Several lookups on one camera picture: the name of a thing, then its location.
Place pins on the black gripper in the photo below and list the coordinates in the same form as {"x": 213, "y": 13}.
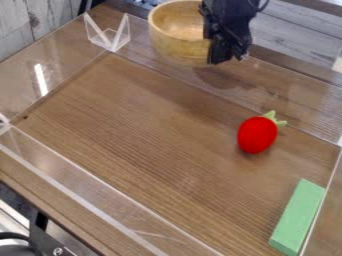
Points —
{"x": 228, "y": 16}

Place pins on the clear acrylic corner bracket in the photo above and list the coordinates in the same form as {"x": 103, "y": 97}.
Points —
{"x": 110, "y": 39}

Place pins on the clear acrylic tray wall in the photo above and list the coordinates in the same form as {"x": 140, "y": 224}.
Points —
{"x": 111, "y": 222}

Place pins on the wooden bowl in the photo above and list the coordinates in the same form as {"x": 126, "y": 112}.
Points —
{"x": 176, "y": 25}

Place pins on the green foam block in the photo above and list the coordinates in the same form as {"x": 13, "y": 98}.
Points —
{"x": 296, "y": 221}

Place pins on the red toy strawberry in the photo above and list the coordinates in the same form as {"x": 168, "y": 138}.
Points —
{"x": 258, "y": 132}

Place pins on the black table leg bracket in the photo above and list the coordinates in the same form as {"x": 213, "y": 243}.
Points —
{"x": 53, "y": 240}

